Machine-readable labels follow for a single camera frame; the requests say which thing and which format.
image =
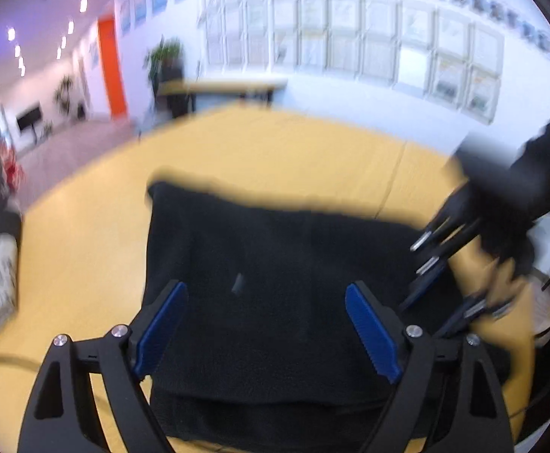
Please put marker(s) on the orange door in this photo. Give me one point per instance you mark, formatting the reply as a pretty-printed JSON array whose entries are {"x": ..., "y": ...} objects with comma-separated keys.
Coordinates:
[{"x": 113, "y": 68}]

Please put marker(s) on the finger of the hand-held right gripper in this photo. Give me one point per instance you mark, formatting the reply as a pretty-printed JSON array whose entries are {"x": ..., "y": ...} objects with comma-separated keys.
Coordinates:
[
  {"x": 433, "y": 264},
  {"x": 473, "y": 309}
]

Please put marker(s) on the black television on stand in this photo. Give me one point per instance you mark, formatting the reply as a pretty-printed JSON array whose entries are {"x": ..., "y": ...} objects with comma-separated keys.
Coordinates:
[{"x": 29, "y": 118}]

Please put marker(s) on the black bin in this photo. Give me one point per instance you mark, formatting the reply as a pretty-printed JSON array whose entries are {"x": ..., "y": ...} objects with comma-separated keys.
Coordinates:
[{"x": 80, "y": 112}]

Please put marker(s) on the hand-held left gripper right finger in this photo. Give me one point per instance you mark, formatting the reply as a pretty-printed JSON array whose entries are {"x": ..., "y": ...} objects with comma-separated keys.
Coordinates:
[{"x": 374, "y": 335}]

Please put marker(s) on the black cabinet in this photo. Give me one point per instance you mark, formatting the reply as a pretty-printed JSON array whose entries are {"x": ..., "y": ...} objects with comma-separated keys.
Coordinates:
[{"x": 175, "y": 94}]

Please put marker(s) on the black fleece jacket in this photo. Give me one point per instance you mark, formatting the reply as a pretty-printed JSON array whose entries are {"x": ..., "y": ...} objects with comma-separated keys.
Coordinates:
[{"x": 275, "y": 292}]

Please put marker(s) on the bushy green potted plant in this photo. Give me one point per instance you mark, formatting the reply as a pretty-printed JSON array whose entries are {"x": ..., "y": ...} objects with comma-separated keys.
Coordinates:
[{"x": 164, "y": 54}]

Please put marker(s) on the stack of red boxes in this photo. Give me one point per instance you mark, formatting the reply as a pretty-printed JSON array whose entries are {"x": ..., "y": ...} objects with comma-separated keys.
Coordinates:
[{"x": 13, "y": 165}]

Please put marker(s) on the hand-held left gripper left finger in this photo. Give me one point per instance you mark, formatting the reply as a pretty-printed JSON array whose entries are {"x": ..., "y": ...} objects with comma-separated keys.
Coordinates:
[{"x": 159, "y": 330}]

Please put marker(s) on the long yellow side table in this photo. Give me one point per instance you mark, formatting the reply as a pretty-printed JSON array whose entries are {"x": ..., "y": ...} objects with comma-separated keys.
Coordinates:
[{"x": 223, "y": 86}]

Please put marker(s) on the wall of framed notices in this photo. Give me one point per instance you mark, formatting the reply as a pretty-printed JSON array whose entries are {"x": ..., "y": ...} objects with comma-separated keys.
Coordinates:
[{"x": 350, "y": 33}]

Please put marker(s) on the tall potted palm plant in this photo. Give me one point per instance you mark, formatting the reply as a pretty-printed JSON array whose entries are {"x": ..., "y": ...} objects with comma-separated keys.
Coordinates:
[{"x": 64, "y": 92}]

